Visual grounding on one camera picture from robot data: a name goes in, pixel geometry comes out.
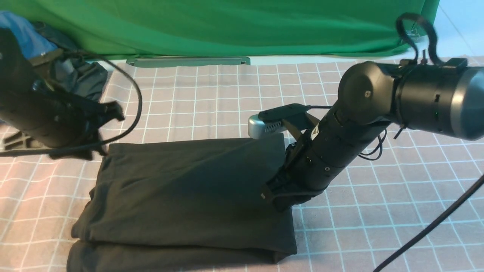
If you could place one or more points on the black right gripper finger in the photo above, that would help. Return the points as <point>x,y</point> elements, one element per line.
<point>283,193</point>

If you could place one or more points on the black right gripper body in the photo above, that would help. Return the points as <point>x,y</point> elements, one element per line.
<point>322,153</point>

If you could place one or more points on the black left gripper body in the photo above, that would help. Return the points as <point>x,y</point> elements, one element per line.
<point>51,119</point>

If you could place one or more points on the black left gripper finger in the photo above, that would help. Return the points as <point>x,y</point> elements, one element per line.
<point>109,111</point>

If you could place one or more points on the dark gray long-sleeve shirt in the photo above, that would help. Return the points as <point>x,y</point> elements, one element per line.
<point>183,204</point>

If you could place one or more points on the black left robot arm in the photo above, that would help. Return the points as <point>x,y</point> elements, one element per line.
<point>18,72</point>

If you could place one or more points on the crumpled dark gray garment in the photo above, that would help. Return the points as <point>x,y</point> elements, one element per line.
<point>66,68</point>

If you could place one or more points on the blue crumpled garment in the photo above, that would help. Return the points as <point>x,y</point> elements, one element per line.
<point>32,44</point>

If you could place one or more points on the green backdrop cloth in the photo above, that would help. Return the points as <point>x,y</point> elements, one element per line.
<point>125,28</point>

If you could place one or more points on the gray metal bar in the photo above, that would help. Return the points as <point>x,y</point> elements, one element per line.
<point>165,62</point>

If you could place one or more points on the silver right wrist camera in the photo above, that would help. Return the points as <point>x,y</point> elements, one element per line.
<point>293,118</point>

